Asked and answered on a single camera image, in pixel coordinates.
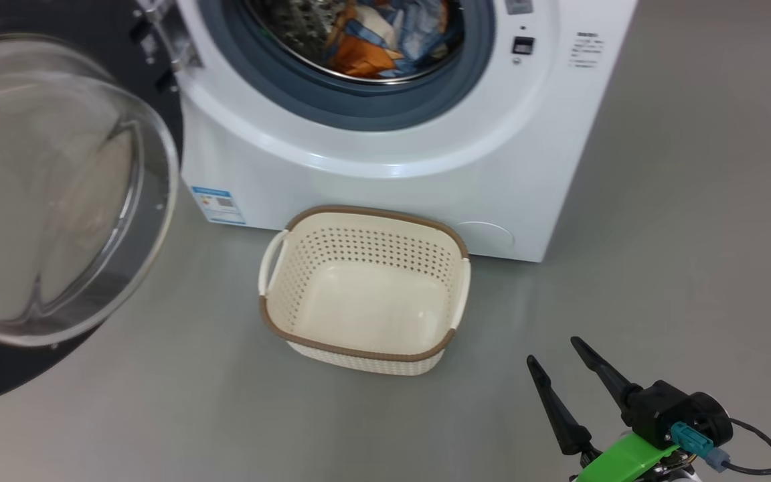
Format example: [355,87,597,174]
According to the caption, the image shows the blue patterned clothes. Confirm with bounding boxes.
[324,0,426,78]

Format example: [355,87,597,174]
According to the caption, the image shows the black round glass washer door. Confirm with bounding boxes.
[0,0,184,410]

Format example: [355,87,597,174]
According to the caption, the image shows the cream perforated laundry basket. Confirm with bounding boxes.
[258,205,473,377]

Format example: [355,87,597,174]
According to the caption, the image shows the teal plug camera cable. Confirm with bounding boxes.
[669,418,771,478]

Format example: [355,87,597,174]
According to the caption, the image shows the white front-load washing machine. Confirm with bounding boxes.
[175,0,639,264]

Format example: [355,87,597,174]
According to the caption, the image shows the small black text label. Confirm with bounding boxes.
[567,29,606,70]

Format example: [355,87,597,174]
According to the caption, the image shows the round white filter cover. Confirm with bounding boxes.
[455,221,515,258]

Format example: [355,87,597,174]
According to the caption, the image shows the blue energy label sticker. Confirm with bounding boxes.
[191,185,246,226]

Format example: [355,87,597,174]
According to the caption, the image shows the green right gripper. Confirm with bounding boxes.
[527,336,701,482]

